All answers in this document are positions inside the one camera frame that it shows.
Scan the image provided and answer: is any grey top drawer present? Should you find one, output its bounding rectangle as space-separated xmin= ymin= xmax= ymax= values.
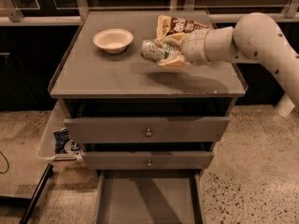
xmin=64 ymin=117 xmax=229 ymax=144

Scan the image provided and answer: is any white metal railing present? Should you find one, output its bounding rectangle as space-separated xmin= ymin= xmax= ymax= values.
xmin=0 ymin=0 xmax=299 ymax=26

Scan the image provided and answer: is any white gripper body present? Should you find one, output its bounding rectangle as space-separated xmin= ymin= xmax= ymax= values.
xmin=181 ymin=29 xmax=210 ymax=66

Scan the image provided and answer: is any round middle drawer knob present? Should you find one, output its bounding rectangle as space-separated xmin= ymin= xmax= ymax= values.
xmin=146 ymin=160 xmax=152 ymax=167

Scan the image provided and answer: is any black floor bar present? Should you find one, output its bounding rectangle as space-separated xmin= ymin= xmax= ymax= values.
xmin=19 ymin=163 xmax=53 ymax=224

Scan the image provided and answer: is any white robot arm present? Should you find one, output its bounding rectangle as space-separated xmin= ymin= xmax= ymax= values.
xmin=162 ymin=13 xmax=299 ymax=117

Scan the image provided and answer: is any white paper bowl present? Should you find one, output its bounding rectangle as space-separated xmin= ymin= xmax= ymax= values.
xmin=93 ymin=29 xmax=134 ymax=54

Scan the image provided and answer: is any clear plastic bin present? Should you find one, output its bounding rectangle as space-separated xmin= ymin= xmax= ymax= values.
xmin=38 ymin=103 xmax=84 ymax=168

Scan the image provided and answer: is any black cable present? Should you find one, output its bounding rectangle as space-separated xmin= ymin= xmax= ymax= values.
xmin=0 ymin=151 xmax=10 ymax=175

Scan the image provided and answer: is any round drawer knob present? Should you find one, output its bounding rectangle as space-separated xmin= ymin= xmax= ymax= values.
xmin=146 ymin=160 xmax=152 ymax=167
xmin=145 ymin=128 xmax=152 ymax=137

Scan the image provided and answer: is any grey drawer cabinet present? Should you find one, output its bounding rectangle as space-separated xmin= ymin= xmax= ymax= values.
xmin=47 ymin=10 xmax=249 ymax=224

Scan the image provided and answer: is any grey middle drawer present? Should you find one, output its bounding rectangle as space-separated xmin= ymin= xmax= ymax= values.
xmin=81 ymin=151 xmax=214 ymax=170

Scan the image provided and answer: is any grey drawer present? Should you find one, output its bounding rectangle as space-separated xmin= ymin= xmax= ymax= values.
xmin=64 ymin=117 xmax=229 ymax=144
xmin=81 ymin=151 xmax=214 ymax=170
xmin=94 ymin=170 xmax=206 ymax=224

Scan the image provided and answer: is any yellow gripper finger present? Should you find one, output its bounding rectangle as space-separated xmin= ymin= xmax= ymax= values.
xmin=158 ymin=55 xmax=188 ymax=68
xmin=162 ymin=33 xmax=189 ymax=49

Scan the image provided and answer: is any blue snack packet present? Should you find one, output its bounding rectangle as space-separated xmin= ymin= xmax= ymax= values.
xmin=52 ymin=128 xmax=81 ymax=155

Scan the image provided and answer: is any brown white chip bag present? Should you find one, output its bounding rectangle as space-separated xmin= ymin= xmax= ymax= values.
xmin=156 ymin=15 xmax=207 ymax=42

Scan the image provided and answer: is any round top drawer knob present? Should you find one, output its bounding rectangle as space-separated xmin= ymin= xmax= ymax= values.
xmin=145 ymin=128 xmax=152 ymax=137

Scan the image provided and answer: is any grey bottom drawer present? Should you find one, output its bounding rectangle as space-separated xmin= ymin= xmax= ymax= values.
xmin=94 ymin=170 xmax=206 ymax=224

